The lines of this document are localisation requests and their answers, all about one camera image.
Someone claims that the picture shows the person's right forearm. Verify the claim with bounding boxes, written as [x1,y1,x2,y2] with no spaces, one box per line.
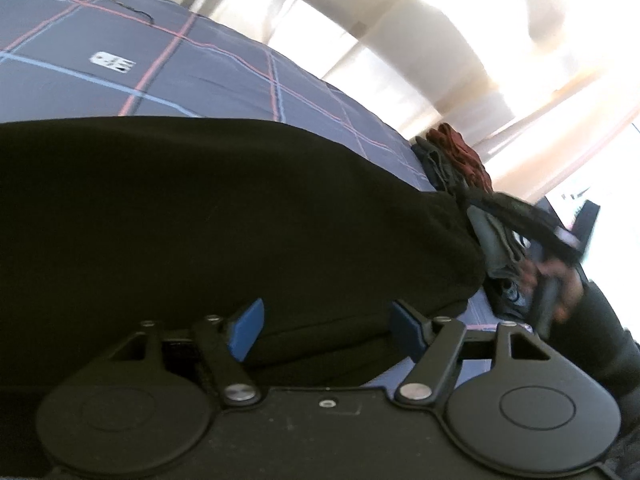
[565,280,640,403]

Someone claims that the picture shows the thin dark drawstring cord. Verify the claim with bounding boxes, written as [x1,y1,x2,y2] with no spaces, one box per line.
[59,0,154,24]

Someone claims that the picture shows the sheer white curtain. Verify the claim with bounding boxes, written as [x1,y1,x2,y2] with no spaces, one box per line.
[185,0,640,206]

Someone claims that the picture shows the black pants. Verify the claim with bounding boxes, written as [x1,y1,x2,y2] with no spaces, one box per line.
[0,116,487,397]

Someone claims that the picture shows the grey folded cloth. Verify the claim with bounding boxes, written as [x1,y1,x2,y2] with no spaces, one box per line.
[410,136,472,197]

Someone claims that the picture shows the white sheet label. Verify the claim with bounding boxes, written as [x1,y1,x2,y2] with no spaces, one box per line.
[90,51,137,74]

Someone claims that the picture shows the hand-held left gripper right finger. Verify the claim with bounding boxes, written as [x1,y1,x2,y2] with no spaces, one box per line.
[389,299,553,404]

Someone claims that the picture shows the teal folded cloth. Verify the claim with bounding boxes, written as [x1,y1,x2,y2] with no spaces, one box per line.
[467,207,532,282]

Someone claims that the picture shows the person's right hand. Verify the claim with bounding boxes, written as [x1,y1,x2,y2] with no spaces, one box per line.
[519,256,585,324]

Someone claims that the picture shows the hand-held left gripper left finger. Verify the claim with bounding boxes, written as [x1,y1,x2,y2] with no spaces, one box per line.
[107,297,266,406]

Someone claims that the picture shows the red folded cloth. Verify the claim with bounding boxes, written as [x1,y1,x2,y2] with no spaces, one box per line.
[425,122,494,194]

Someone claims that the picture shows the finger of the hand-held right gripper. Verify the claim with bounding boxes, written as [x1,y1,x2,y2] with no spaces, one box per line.
[464,191,585,262]

